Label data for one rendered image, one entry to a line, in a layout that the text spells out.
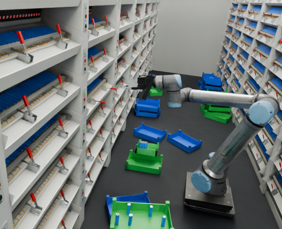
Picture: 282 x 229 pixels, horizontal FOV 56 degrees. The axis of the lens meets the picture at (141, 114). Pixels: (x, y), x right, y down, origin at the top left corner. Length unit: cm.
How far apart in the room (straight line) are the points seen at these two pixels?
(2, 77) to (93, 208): 139
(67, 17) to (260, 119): 107
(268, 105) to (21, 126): 115
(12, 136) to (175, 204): 147
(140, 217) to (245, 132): 73
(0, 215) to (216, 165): 124
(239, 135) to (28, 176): 110
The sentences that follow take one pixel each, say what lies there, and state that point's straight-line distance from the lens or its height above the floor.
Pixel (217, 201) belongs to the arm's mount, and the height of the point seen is 14.
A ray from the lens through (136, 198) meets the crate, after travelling 205.
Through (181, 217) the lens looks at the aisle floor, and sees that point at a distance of 201.
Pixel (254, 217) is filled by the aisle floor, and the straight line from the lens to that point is 223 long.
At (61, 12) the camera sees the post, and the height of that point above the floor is 127.
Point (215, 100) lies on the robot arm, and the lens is 176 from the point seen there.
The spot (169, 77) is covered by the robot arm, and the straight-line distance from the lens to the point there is 175.
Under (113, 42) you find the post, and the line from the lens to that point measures 196.
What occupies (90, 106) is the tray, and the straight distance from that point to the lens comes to 160.
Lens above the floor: 137
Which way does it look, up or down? 24 degrees down
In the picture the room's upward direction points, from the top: 6 degrees clockwise
